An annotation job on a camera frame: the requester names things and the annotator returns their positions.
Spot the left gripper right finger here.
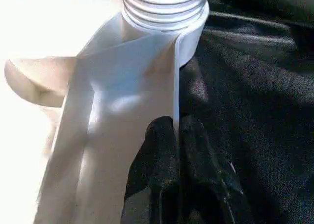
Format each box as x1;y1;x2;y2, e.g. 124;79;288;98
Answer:
179;115;253;224

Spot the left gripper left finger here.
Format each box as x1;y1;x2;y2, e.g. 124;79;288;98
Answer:
121;115;182;224

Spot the white plastic table leg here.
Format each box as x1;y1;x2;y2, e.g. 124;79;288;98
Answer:
121;0;210;31

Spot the white plastic table top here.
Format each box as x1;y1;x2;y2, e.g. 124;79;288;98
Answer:
0;0;210;224

